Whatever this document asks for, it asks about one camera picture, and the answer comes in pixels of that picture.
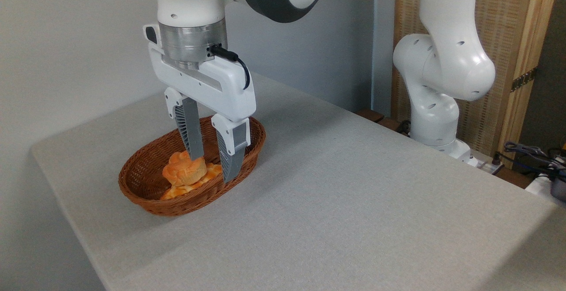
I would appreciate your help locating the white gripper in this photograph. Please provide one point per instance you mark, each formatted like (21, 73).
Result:
(221, 89)

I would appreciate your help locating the long braided orange bread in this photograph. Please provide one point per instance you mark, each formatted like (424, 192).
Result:
(212, 171)

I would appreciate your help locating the round orange bread roll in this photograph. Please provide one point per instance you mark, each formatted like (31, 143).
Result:
(183, 174)

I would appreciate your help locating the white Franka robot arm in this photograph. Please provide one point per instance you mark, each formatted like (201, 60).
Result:
(446, 61)

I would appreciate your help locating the brown wicker oval basket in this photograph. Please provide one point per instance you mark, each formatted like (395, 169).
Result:
(146, 180)

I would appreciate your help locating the dark brown wooden block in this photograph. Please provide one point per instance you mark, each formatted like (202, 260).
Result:
(370, 115)

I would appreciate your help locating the brass screen hinge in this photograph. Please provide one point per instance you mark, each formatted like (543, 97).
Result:
(524, 79)

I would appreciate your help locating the wooden woven folding screen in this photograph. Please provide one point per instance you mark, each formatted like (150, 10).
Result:
(508, 12)

